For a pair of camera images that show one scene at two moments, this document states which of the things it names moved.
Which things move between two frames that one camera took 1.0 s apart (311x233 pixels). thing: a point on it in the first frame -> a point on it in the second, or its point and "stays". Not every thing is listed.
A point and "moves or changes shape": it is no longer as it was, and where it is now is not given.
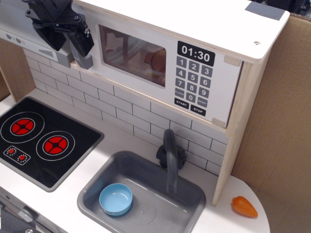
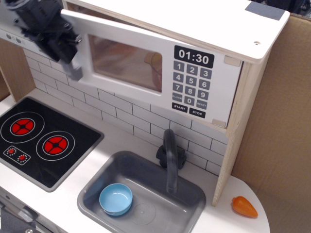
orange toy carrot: (242, 206) stays
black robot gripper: (58, 15) -> (43, 21)
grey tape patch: (268, 11) stays
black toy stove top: (43, 144) stays
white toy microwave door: (205, 84) moves or changes shape
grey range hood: (16, 27) stays
